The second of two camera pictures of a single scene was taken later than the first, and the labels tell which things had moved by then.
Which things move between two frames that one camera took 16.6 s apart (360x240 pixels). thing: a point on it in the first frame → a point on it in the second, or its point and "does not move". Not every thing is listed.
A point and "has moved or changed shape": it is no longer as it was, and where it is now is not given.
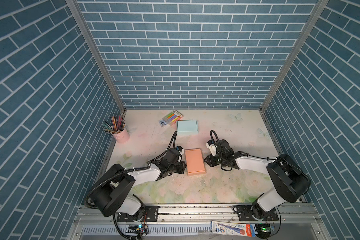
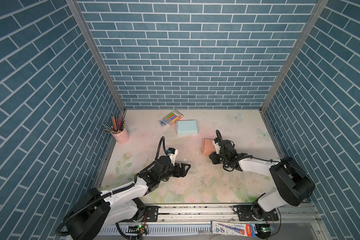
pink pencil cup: x=122 y=137 does not move
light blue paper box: x=187 y=127 does not move
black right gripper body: x=223 y=159 does not move
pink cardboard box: x=194 y=161 has moved or changed shape
